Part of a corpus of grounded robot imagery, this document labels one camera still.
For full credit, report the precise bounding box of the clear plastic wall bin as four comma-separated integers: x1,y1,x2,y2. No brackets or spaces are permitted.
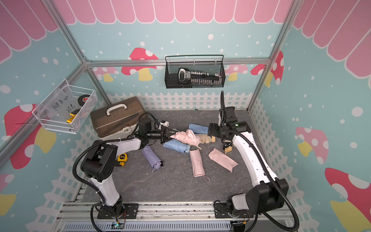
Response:
32,79,98,134

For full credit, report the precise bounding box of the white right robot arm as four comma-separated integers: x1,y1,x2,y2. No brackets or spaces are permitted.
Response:
208,93,300,232

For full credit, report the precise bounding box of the purple sleeved umbrella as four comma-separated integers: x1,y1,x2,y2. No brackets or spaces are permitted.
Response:
142,146,164,173

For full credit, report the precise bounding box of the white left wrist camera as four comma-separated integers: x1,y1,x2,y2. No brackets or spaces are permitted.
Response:
160,120,169,127

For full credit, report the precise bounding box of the beige sleeved umbrella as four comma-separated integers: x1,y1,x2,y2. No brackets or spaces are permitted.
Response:
198,134,216,144

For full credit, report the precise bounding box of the pink sleeved umbrella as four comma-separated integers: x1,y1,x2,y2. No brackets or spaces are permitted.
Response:
189,149,211,183

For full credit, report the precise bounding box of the yellow tool in bin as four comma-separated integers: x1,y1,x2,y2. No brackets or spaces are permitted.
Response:
67,109,80,123

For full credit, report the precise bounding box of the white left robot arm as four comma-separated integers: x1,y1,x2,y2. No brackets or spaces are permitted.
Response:
72,112,177,218

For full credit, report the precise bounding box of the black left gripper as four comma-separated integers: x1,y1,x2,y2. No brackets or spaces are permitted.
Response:
147,125,178,144

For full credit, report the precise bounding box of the black tape roll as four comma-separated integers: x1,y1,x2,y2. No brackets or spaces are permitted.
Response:
78,94,90,106

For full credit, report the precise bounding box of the yellow tape measure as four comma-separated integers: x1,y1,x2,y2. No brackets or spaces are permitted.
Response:
117,153,128,166

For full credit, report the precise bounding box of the small blue sleeved umbrella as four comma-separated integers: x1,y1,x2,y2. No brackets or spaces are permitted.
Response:
188,124,209,134

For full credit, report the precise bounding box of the light blue sleeved umbrella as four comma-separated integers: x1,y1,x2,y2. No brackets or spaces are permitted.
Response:
163,139,191,153

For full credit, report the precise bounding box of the black wire mesh basket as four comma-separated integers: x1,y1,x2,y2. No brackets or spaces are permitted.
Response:
164,55,226,89

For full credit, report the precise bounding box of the pink umbrella sleeve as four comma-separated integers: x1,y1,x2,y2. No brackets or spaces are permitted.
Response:
208,148,238,173

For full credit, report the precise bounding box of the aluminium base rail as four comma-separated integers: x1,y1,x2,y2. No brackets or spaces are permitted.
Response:
54,200,299,232

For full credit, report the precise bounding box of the brown and cream toolbox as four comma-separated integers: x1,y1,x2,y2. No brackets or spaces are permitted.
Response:
90,97,146,140

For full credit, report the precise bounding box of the socket set in basket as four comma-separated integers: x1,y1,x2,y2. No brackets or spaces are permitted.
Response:
177,68,224,88

